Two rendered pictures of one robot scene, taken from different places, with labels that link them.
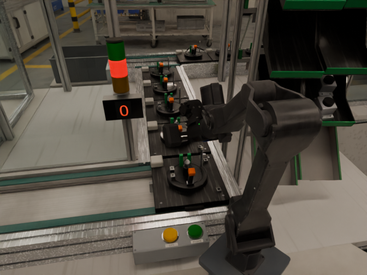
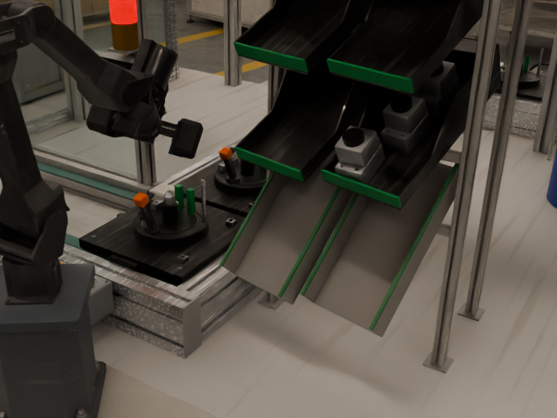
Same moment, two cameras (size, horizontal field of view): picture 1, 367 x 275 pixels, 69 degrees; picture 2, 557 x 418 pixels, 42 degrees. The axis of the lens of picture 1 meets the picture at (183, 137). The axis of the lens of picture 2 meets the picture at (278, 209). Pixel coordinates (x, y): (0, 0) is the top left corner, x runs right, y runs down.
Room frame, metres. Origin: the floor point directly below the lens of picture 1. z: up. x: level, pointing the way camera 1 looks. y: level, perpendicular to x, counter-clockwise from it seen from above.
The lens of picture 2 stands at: (-0.08, -0.93, 1.63)
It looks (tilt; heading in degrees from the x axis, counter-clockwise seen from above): 27 degrees down; 40
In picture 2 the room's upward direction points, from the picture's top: 1 degrees clockwise
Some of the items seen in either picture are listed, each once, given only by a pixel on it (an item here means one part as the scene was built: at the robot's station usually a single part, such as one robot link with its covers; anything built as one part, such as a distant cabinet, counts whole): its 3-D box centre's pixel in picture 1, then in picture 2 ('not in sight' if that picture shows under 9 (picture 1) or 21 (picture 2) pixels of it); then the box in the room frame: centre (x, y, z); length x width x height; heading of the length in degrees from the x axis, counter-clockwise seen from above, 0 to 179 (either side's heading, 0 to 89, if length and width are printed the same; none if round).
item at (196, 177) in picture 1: (187, 175); (171, 225); (0.69, -0.01, 0.98); 0.14 x 0.14 x 0.02
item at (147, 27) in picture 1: (151, 25); not in sight; (6.11, 0.70, 0.36); 0.60 x 0.40 x 0.15; 93
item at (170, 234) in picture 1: (170, 235); not in sight; (0.47, 0.04, 0.96); 0.04 x 0.04 x 0.02
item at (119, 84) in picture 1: (120, 82); (125, 35); (0.78, 0.19, 1.28); 0.05 x 0.05 x 0.05
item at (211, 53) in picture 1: (224, 49); not in sight; (2.10, -0.32, 1.01); 0.24 x 0.24 x 0.13; 9
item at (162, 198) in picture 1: (187, 179); (171, 233); (0.69, -0.01, 0.96); 0.24 x 0.24 x 0.02; 9
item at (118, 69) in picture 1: (118, 66); (123, 8); (0.78, 0.19, 1.33); 0.05 x 0.05 x 0.05
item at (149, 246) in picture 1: (170, 242); (54, 285); (0.47, 0.04, 0.93); 0.21 x 0.07 x 0.06; 99
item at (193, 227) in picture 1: (195, 232); not in sight; (0.48, -0.03, 0.96); 0.04 x 0.04 x 0.02
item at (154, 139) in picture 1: (176, 129); (247, 163); (0.94, 0.03, 1.01); 0.24 x 0.24 x 0.13; 9
